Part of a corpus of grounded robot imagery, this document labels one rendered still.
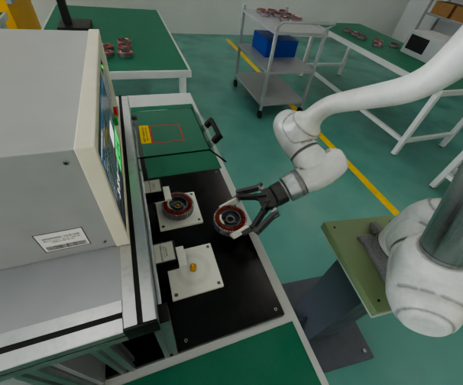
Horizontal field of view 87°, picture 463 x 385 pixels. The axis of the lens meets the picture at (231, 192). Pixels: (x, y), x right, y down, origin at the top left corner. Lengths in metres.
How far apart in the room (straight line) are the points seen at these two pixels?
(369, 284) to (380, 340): 0.92
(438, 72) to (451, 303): 0.48
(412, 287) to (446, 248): 0.12
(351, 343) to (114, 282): 1.48
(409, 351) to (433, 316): 1.20
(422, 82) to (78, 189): 0.67
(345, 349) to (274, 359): 0.96
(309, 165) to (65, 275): 0.65
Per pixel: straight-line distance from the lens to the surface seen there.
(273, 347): 0.79
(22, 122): 0.39
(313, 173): 0.78
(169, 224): 0.88
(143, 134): 0.78
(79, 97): 0.43
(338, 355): 1.68
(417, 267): 0.71
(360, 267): 0.96
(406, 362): 1.89
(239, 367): 0.76
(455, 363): 2.07
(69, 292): 0.45
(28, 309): 0.47
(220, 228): 0.79
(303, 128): 0.80
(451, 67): 0.68
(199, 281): 0.78
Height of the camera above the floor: 1.50
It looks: 46 degrees down
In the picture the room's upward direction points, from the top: 9 degrees clockwise
